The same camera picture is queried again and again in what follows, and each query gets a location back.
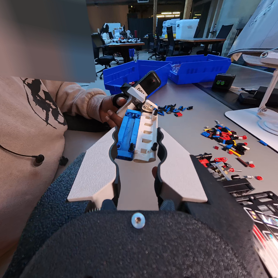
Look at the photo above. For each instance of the blue and white lego panel assembly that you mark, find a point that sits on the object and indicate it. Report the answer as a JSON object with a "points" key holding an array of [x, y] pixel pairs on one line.
{"points": [[126, 134]]}

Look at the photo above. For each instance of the black padded wrist rest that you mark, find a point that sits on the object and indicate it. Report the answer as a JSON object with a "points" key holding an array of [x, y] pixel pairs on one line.
{"points": [[86, 124]]}

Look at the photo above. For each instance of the stack of white storage boxes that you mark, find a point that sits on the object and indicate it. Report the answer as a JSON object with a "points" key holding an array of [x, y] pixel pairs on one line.
{"points": [[186, 28]]}

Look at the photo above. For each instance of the single blue lego pin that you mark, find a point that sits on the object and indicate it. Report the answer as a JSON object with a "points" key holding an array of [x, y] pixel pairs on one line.
{"points": [[263, 142]]}

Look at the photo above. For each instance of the person's left hand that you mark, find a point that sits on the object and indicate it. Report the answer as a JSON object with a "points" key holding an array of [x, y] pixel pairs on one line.
{"points": [[108, 113]]}

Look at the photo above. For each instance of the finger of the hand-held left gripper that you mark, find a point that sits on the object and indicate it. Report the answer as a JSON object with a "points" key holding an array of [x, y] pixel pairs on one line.
{"points": [[136, 95]]}

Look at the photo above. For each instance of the person's left forearm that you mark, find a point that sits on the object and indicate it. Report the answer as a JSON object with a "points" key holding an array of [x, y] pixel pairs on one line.
{"points": [[82, 97]]}

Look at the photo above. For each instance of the lego instruction booklet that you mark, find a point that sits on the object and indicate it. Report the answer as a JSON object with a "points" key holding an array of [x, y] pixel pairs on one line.
{"points": [[256, 26]]}

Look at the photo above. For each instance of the pile of mixed lego pieces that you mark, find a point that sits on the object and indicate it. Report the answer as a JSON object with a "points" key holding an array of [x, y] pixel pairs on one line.
{"points": [[225, 136]]}

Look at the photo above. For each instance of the partly built lego car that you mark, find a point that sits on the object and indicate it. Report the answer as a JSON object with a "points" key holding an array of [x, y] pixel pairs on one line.
{"points": [[204, 162]]}

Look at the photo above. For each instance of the small black lego piece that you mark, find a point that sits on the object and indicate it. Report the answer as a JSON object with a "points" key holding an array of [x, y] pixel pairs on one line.
{"points": [[63, 161]]}

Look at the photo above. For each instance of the small clear plastic bag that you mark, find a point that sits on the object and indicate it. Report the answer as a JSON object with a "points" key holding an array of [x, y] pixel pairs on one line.
{"points": [[176, 67]]}

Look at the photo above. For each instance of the lego sticker sheet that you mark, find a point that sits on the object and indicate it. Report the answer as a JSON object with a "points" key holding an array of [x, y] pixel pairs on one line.
{"points": [[262, 217]]}

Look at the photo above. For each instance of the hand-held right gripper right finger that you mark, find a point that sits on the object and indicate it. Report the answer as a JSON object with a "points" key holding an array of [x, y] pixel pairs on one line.
{"points": [[182, 173]]}

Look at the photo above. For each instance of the black power adapter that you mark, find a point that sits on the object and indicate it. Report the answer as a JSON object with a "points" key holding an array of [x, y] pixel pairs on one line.
{"points": [[267, 93]]}

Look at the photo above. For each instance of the pile of blue black lego pins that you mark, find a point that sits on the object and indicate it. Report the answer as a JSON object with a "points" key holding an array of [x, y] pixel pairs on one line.
{"points": [[168, 108]]}

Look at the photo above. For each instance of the black device with green display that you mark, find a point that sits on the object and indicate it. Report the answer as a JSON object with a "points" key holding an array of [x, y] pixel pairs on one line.
{"points": [[223, 83]]}

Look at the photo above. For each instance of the person's torso beige hoodie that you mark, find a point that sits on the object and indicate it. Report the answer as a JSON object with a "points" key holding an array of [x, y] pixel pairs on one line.
{"points": [[26, 152]]}

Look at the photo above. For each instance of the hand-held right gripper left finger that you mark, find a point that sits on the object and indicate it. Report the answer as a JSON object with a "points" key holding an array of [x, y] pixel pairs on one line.
{"points": [[93, 173]]}

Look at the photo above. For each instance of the white book stand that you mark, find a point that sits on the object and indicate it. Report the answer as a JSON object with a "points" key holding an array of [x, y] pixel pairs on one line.
{"points": [[241, 117]]}

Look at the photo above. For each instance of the blue plastic parts bin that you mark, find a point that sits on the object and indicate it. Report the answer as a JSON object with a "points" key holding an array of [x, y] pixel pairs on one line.
{"points": [[195, 73], [121, 73]]}

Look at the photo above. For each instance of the small grey lego pin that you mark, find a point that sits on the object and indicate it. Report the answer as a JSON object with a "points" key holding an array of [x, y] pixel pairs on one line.
{"points": [[248, 176]]}

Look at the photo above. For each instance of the background wooden desk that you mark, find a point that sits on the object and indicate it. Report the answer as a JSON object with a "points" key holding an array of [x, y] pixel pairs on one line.
{"points": [[126, 44]]}

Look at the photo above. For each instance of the wooden stand board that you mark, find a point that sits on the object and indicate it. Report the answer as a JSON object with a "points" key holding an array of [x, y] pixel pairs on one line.
{"points": [[249, 58]]}

